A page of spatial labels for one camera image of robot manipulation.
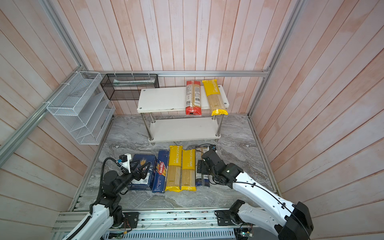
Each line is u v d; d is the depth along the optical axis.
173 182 0.84
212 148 0.70
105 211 0.57
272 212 0.43
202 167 0.70
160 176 0.85
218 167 0.58
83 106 0.73
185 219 0.75
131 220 0.73
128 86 1.04
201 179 0.84
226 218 0.74
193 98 0.78
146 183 0.78
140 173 0.71
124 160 0.69
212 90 0.83
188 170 0.88
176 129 1.01
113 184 0.61
